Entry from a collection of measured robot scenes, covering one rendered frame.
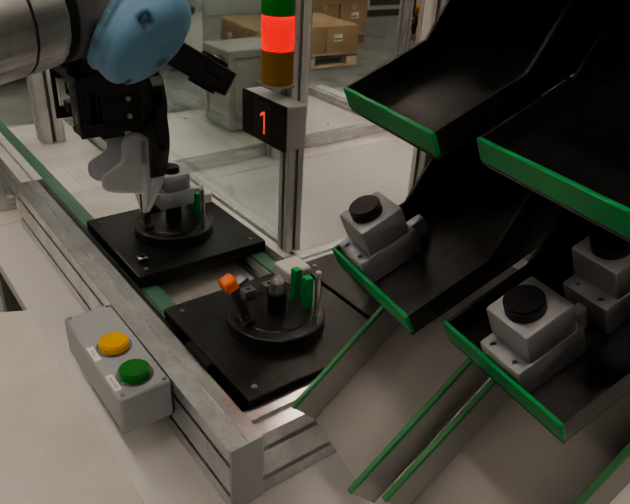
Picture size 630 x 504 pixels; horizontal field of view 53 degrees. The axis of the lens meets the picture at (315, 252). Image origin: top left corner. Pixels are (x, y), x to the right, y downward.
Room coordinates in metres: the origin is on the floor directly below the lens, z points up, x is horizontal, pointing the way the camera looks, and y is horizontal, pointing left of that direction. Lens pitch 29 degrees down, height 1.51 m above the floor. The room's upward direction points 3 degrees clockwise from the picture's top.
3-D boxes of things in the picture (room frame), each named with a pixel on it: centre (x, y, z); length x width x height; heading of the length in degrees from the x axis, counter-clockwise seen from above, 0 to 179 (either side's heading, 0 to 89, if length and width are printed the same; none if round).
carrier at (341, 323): (0.75, 0.05, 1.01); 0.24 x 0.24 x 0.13; 38
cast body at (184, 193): (1.03, 0.25, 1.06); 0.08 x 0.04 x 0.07; 128
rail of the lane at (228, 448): (0.88, 0.34, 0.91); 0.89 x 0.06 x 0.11; 38
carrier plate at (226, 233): (1.02, 0.26, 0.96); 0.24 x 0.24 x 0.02; 38
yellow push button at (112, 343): (0.69, 0.27, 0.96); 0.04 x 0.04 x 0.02
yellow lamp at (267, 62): (0.98, 0.07, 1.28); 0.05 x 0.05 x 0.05
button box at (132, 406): (0.69, 0.27, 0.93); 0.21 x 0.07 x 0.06; 38
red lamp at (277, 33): (0.98, 0.07, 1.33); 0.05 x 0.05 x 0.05
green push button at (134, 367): (0.64, 0.22, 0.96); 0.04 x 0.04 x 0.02
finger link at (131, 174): (0.57, 0.18, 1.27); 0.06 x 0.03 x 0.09; 128
